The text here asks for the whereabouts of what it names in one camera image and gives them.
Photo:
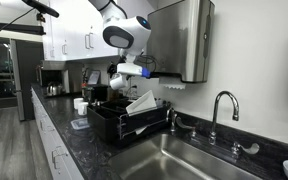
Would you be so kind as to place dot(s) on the stainless refrigerator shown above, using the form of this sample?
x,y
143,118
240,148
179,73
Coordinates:
x,y
27,80

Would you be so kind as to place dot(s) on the small framed tablet screen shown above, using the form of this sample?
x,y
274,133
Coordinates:
x,y
93,76

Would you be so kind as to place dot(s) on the black dish rack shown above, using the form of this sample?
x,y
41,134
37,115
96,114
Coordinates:
x,y
104,125

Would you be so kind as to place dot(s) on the stainless countertop appliance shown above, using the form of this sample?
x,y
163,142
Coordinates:
x,y
52,71

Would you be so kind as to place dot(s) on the white ceramic mug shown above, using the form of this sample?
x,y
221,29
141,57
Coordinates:
x,y
82,109
77,102

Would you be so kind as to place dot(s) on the black coffee machine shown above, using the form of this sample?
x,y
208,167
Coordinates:
x,y
97,93

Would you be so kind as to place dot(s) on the white base cabinets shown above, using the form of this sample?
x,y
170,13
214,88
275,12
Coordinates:
x,y
47,133

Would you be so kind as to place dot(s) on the stainless steel sink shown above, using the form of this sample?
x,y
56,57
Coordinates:
x,y
170,160

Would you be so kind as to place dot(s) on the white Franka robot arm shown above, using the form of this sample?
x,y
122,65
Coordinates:
x,y
127,33

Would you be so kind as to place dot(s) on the translucent plastic food container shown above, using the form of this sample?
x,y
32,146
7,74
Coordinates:
x,y
144,101

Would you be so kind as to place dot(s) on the clear plastic lid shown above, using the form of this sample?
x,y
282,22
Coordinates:
x,y
80,124

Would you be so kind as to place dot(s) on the stainless paper towel dispenser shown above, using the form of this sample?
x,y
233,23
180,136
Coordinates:
x,y
177,40

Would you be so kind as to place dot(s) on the white paper towel sheet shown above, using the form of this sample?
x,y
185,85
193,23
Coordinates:
x,y
172,82

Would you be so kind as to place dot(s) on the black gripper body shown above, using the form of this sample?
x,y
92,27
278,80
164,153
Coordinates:
x,y
112,69

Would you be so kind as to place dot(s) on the white wrist camera blue mount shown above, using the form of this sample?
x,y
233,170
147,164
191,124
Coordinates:
x,y
130,69

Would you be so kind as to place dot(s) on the white plastic cup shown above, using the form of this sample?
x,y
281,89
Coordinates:
x,y
118,82

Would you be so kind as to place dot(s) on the steel kettle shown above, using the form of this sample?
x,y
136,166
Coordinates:
x,y
54,90

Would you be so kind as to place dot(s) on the chrome gooseneck faucet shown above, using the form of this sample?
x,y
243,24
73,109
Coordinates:
x,y
217,103

